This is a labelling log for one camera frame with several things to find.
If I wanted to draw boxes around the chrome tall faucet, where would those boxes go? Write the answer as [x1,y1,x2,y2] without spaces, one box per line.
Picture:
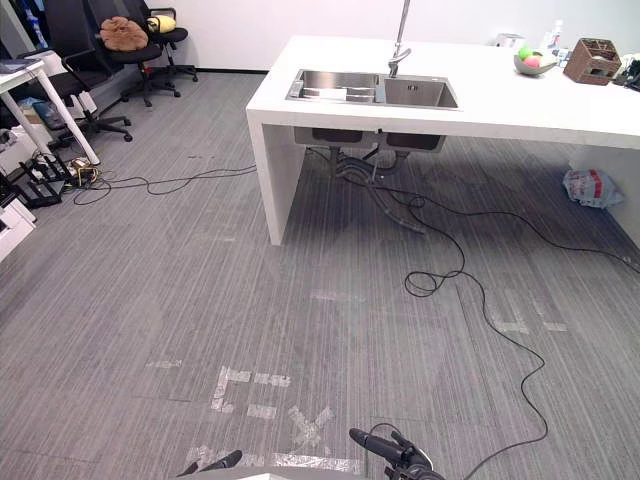
[388,0,413,79]

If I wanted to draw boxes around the white and red plastic bag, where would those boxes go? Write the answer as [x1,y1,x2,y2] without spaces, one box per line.
[563,168,627,209]

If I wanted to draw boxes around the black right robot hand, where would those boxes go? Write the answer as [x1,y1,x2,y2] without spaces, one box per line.
[348,427,445,480]

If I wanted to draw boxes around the white kitchen island counter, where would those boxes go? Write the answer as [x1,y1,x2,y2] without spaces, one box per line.
[245,34,640,247]

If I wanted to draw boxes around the grey fruit bowl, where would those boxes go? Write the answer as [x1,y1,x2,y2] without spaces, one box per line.
[513,49,558,78]

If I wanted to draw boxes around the brown woven organizer basket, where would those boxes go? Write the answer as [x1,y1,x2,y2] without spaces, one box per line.
[562,37,623,87]

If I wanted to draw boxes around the grey drain hose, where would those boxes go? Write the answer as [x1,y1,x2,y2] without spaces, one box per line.
[328,146,427,235]

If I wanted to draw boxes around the looped black floor cable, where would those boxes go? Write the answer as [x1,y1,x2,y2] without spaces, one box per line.
[405,197,550,480]

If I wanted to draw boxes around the yellow plush toy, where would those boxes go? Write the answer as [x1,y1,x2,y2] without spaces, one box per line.
[145,14,178,36]

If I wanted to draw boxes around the thin black floor cable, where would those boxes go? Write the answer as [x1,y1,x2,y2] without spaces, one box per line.
[73,163,259,207]

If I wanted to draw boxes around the long black floor cable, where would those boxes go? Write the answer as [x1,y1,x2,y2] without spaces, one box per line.
[370,183,640,275]

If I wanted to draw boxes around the black router with antennas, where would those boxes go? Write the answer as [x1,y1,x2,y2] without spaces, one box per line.
[18,153,69,209]

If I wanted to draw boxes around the white box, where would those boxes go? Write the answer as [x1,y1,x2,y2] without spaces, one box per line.
[0,196,38,262]

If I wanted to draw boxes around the grey robot torso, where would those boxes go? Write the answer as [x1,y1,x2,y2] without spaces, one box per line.
[188,466,386,480]

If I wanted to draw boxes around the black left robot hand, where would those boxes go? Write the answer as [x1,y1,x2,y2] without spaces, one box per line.
[176,449,244,477]

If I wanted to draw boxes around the black device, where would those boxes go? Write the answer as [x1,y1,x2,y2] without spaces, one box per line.
[611,63,640,93]

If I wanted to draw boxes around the power strip with plugs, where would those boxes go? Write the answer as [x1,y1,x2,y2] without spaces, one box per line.
[68,157,102,187]

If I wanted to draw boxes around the white desk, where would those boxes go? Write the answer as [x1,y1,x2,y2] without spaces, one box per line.
[0,58,102,167]

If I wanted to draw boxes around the stainless steel double sink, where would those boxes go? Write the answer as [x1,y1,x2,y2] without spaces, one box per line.
[285,68,460,154]

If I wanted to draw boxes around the black office chair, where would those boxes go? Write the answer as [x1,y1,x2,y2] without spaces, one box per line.
[41,0,134,143]
[82,0,182,108]
[133,0,200,84]

